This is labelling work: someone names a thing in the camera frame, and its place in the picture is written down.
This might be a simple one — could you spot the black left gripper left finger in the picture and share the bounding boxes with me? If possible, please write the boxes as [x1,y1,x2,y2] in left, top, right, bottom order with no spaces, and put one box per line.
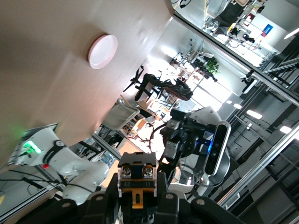
[23,173,122,224]

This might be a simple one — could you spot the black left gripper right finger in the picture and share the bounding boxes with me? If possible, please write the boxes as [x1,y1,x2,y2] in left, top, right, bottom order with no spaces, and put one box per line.
[149,172,241,224]

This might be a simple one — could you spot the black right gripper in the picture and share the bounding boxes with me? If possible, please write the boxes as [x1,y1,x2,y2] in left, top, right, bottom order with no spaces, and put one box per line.
[160,108,212,161]

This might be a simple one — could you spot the orange push button switch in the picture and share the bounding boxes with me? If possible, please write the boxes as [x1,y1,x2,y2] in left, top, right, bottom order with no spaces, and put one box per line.
[117,151,157,210]

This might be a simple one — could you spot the grey mesh chair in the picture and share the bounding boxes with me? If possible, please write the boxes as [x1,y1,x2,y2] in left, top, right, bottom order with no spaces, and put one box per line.
[102,98,141,131]

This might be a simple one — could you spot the black office chair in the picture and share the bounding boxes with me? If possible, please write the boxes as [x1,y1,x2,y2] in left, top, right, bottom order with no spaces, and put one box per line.
[123,66,165,103]

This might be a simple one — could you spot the green potted plant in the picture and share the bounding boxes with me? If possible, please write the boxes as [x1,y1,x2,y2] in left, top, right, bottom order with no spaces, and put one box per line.
[205,57,221,76]

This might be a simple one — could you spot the aluminium cage beam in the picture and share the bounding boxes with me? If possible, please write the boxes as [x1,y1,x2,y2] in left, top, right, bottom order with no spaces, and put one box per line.
[210,127,299,210]

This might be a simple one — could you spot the pink round plate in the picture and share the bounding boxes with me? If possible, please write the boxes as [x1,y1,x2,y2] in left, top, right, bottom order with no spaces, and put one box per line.
[88,34,119,70]

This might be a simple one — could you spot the blue and red banner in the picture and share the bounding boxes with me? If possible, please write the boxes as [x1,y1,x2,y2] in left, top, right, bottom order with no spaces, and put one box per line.
[261,23,274,38]

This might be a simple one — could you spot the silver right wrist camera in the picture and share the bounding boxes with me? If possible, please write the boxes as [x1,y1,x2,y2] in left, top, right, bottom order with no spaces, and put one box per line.
[205,121,232,176]

